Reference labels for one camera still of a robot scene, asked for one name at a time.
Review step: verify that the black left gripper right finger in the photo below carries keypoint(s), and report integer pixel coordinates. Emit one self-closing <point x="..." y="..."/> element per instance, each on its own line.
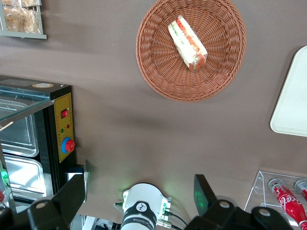
<point x="216" y="215"/>

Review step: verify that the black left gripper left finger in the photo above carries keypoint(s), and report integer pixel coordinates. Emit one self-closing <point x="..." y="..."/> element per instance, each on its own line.
<point x="60" y="210"/>

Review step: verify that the triangle sandwich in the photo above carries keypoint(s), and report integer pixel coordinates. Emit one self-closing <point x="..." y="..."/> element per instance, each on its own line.
<point x="187" y="40"/>

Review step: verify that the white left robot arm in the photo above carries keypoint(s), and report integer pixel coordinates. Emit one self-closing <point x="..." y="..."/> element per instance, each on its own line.
<point x="141" y="196"/>

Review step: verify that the cream plastic tray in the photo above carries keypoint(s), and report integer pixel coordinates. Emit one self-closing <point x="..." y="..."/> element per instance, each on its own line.
<point x="292" y="103"/>

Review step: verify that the brown wicker basket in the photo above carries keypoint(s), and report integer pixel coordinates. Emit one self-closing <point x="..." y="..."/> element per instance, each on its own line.
<point x="168" y="79"/>

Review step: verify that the clear acrylic bottle rack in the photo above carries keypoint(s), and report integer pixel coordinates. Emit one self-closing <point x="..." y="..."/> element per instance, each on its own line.
<point x="259" y="189"/>

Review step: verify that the steel food pan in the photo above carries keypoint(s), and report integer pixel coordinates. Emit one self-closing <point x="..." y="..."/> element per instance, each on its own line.
<point x="24" y="175"/>
<point x="19" y="141"/>

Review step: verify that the red skewered sausage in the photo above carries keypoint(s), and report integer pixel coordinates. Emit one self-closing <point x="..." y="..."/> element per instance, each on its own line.
<point x="1" y="196"/>

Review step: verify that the red Coca-Cola bottle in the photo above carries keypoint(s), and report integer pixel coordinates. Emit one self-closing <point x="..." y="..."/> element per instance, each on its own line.
<point x="302" y="189"/>
<point x="287" y="201"/>

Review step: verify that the black food warmer case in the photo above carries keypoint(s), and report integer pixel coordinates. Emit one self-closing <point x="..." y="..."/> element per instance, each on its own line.
<point x="62" y="134"/>

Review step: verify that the clear bag of crackers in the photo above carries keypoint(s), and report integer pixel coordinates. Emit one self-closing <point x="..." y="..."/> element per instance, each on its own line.
<point x="14" y="2"/>
<point x="21" y="21"/>

